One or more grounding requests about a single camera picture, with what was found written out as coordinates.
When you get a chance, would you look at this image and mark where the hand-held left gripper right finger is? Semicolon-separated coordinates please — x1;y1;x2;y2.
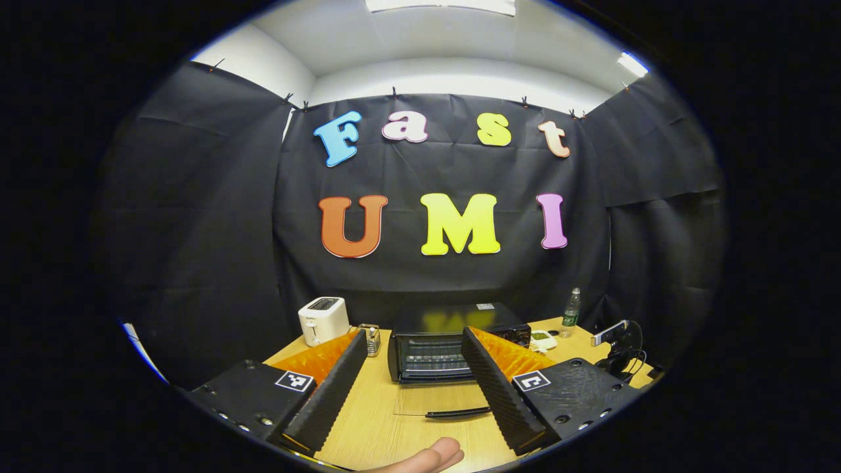
461;326;643;457

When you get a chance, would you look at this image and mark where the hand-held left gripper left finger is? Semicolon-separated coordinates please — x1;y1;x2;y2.
185;327;369;456

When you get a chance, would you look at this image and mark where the black electric oven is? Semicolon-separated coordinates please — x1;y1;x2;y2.
387;302;533;421

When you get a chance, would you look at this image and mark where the white toaster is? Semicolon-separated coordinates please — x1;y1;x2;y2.
298;296;351;347

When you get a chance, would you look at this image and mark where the clear plastic water bottle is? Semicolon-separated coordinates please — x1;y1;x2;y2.
562;287;582;338

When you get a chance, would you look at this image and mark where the black backdrop cloth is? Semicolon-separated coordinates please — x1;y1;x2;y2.
92;62;727;388

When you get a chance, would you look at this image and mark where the small ceiling light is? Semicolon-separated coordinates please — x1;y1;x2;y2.
616;51;650;78

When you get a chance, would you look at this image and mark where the long ceiling light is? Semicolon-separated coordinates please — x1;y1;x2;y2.
365;0;517;16

